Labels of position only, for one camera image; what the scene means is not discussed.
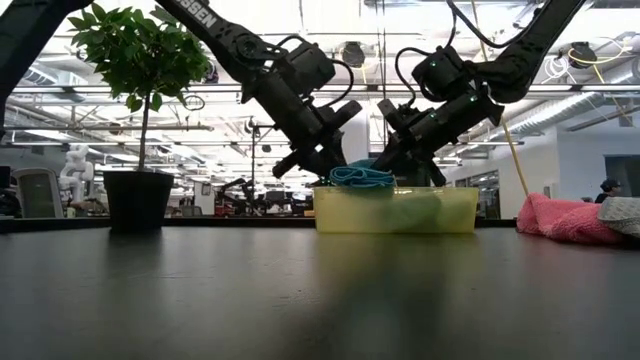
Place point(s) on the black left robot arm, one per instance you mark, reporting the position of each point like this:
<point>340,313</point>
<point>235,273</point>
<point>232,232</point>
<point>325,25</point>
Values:
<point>220,30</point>

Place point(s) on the grey background office chair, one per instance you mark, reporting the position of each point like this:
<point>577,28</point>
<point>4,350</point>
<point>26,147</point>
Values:
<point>37,192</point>

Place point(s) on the person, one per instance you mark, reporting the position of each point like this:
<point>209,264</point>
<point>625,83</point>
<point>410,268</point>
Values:
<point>609,189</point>

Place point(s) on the green potted plant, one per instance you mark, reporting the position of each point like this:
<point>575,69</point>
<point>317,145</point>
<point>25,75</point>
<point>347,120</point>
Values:
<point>140,55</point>

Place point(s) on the black background robot arm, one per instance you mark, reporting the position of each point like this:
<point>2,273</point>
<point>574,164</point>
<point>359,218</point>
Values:
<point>235,192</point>

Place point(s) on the silver ventilation duct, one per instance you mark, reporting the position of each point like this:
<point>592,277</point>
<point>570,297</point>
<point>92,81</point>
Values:
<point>575,107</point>
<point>40,76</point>

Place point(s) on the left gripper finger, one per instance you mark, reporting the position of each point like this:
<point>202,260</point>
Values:
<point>285,165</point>
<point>330,160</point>

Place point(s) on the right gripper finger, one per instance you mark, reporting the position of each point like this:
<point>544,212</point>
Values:
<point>436,175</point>
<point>382,162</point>

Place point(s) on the green microfiber towel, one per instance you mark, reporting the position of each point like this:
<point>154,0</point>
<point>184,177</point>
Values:
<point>420,210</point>

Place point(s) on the teal microfiber towel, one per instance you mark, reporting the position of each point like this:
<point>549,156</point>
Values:
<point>362,176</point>

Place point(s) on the pink microfiber towel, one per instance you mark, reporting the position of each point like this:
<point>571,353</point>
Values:
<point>560,222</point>

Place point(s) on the white microfiber towel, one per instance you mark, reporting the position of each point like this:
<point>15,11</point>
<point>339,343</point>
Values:
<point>622,215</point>

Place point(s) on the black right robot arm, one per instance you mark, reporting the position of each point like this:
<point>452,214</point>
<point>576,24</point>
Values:
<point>520,55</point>

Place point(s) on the white pillar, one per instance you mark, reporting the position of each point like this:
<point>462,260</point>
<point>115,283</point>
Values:
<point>356,140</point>

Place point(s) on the yellow plastic bin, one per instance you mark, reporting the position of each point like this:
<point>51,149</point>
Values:
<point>350,215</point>

